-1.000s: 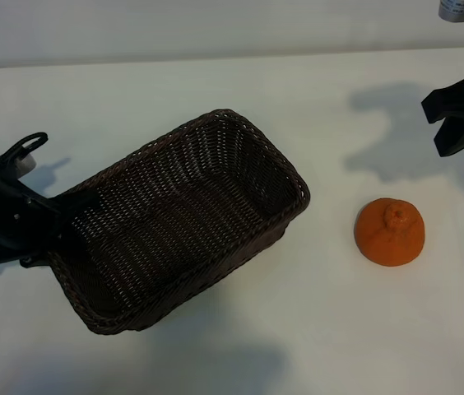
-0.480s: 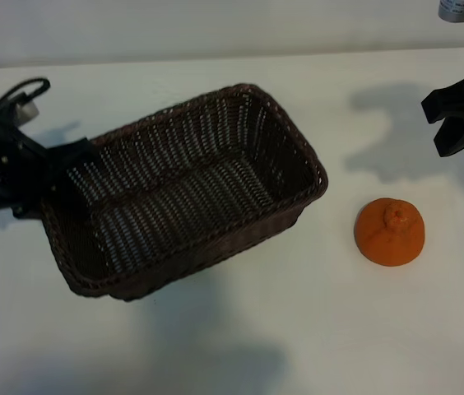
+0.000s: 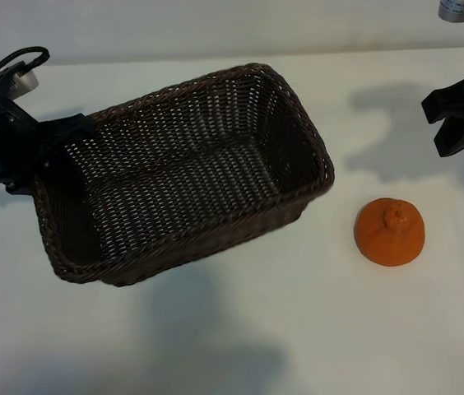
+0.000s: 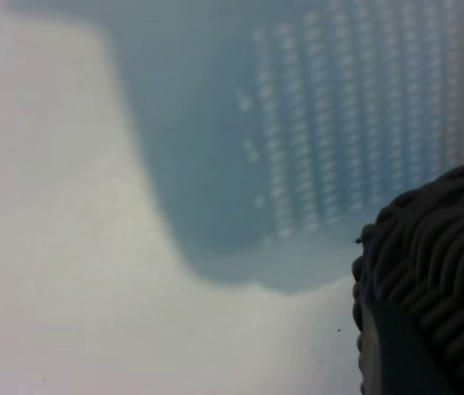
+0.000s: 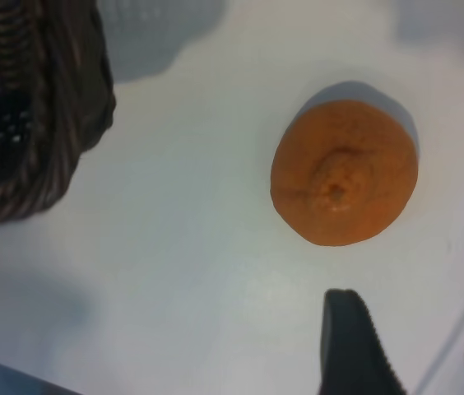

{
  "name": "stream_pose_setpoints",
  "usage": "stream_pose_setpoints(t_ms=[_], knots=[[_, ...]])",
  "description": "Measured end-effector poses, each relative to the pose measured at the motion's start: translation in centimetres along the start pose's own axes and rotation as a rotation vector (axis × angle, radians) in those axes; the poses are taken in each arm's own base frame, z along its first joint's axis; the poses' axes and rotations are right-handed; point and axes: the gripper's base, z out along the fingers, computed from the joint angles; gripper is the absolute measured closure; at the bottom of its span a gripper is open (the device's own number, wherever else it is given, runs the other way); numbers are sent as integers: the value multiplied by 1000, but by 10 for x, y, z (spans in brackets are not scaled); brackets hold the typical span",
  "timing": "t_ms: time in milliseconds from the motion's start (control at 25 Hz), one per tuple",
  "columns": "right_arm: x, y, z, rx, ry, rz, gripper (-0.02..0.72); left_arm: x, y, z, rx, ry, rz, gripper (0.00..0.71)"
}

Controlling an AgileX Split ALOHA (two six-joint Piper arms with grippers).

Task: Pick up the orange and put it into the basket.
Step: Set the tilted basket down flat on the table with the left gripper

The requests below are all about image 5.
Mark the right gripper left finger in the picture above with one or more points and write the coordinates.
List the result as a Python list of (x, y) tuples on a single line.
[(351, 349)]

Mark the orange with knobbed stem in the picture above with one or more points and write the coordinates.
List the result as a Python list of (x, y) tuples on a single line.
[(339, 173)]

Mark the dark brown woven basket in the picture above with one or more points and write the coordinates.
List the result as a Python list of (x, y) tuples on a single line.
[(51, 123)]

